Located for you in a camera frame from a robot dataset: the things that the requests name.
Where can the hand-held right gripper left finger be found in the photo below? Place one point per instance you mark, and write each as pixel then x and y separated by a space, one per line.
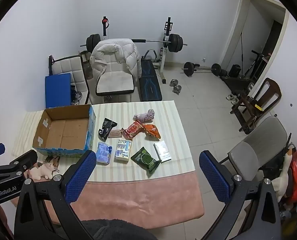
pixel 81 177

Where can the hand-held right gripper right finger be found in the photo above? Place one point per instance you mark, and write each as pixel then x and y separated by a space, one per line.
pixel 214 180

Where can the blue printed cardboard box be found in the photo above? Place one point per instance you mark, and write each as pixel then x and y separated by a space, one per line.
pixel 63 130

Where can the purple knitted sock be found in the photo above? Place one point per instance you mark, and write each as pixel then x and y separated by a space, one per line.
pixel 144 116

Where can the plush cat toy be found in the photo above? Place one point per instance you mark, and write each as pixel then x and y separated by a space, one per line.
pixel 44 170

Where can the striped bed sheet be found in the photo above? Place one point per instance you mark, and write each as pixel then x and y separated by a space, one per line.
pixel 173 165

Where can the white and blue tissue pack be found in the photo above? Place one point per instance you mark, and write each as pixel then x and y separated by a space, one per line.
pixel 122 151

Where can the brown card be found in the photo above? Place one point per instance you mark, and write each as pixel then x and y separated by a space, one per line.
pixel 114 134

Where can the black packet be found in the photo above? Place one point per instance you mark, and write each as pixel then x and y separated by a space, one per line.
pixel 106 127

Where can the white flat packet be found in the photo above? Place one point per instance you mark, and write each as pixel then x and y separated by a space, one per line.
pixel 162 151

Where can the pink blanket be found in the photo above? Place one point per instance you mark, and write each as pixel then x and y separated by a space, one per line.
pixel 138 200

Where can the person's dark clothing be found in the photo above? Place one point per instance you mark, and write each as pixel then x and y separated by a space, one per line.
pixel 118 230

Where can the green snack packet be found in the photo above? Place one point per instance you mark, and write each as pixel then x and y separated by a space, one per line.
pixel 143 160

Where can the white goose plush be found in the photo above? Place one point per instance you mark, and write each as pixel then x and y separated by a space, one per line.
pixel 281 182

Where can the red snack packet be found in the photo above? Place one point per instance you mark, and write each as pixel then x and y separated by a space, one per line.
pixel 133 129

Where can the grey folding chair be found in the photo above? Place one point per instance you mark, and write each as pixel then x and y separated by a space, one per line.
pixel 271 135

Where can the blue folder on chair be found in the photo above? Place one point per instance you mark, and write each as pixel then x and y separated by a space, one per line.
pixel 58 90

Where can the orange snack packet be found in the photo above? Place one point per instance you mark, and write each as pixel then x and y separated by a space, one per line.
pixel 152 129

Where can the pair of white shoes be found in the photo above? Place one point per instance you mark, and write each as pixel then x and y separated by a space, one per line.
pixel 232 98

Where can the chrome dumbbell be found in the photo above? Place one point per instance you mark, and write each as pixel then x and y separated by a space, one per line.
pixel 177 90
pixel 174 82

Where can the dark wooden chair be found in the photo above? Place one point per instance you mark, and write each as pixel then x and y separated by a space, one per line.
pixel 271 87

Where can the brown bag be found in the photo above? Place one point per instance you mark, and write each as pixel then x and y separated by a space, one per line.
pixel 86 65

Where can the small barbell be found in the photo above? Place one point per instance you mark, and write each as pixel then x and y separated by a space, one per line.
pixel 189 68

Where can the black weight bench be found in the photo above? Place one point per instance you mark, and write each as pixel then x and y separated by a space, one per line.
pixel 149 85

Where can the black scooter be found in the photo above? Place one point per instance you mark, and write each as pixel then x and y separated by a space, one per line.
pixel 256 62

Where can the white down jacket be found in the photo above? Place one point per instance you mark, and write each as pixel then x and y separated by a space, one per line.
pixel 113 55

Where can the barbell with black plates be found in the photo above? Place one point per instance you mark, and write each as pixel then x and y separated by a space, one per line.
pixel 176 42

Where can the white barbell rack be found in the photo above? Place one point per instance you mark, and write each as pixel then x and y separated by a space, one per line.
pixel 166 30

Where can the door frame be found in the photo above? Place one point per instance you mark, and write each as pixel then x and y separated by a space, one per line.
pixel 238 17

